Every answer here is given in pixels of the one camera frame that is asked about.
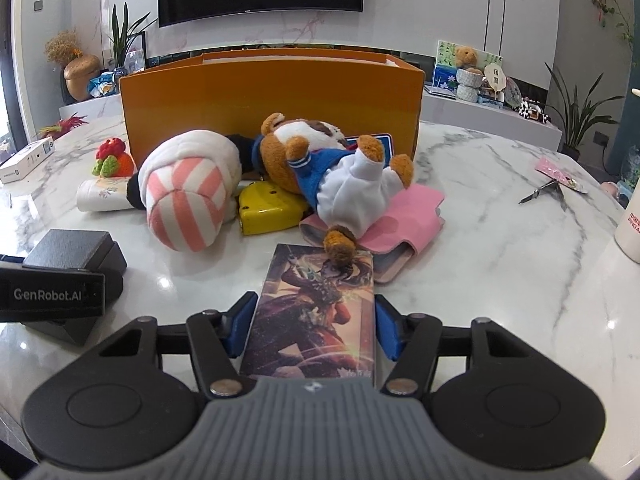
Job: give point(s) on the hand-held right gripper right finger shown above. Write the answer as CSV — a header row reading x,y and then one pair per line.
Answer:
x,y
387,330

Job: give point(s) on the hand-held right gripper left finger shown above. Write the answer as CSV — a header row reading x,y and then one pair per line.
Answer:
x,y
242,322

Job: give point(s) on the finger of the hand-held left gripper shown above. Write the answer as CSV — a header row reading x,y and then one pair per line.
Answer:
x,y
50,294

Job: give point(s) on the black box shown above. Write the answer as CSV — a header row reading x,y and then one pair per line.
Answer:
x,y
70,250

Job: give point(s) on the illustrated box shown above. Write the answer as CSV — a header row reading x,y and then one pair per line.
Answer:
x,y
310,320

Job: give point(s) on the pink notebook case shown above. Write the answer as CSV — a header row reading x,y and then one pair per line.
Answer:
x,y
410,220

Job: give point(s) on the pink striped white plush toy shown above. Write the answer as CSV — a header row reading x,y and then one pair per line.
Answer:
x,y
185,185

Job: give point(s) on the brown teddy bear plush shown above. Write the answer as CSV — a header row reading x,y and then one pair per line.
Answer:
x,y
340,180

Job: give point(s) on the orange cardboard box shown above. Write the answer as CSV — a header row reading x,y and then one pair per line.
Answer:
x,y
200,100

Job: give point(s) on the white printed packet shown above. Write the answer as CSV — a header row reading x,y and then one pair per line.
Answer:
x,y
100,195

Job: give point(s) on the yellow tape measure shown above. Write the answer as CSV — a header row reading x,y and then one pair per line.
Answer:
x,y
265,210

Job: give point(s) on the white carton box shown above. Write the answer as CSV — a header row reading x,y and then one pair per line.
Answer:
x,y
25,160

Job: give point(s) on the red orange crocheted toy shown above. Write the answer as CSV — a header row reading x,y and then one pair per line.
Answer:
x,y
112,152

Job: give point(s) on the red feathery plant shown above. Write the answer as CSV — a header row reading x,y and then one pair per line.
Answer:
x,y
67,124

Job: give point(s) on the blue red-edged card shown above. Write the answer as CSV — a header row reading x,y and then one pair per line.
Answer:
x,y
384,144

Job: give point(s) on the metal scissors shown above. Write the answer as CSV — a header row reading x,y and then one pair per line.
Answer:
x,y
542,190

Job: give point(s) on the blue white snack packets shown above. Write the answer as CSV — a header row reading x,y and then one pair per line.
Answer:
x,y
105,85

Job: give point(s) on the brown round vase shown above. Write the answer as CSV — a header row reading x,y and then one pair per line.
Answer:
x,y
80,77

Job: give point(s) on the pink flat packet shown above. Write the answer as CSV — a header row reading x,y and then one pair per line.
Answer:
x,y
555,170

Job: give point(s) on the white television cabinet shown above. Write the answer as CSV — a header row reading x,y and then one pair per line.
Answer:
x,y
475,115

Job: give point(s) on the window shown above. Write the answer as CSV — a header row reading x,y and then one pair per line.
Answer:
x,y
7,60

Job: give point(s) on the grey flat book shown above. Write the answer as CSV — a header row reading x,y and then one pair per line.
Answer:
x,y
440,91

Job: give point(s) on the dried yellow flowers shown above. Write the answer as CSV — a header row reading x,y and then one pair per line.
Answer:
x,y
62,45

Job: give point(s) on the teddy bear on shelf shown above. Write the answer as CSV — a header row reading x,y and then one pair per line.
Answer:
x,y
469,85

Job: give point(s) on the white cup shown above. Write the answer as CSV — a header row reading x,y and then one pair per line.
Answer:
x,y
629,235

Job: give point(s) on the black white cow figurine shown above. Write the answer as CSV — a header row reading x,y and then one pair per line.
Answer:
x,y
532,110

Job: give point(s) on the green leafy plant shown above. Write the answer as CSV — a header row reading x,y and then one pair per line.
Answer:
x,y
120,35

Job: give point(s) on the decorated round plate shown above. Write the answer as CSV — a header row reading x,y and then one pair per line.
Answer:
x,y
511,91

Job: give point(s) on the blue green painting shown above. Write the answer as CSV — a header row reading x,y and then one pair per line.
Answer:
x,y
445,60

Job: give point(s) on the round paper fan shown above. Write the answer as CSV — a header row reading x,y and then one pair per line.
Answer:
x,y
495,74

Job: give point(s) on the small brown teddy bear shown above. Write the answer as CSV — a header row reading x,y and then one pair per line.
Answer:
x,y
467,56

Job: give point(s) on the black picture frame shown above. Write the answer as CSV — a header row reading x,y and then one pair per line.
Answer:
x,y
135,55

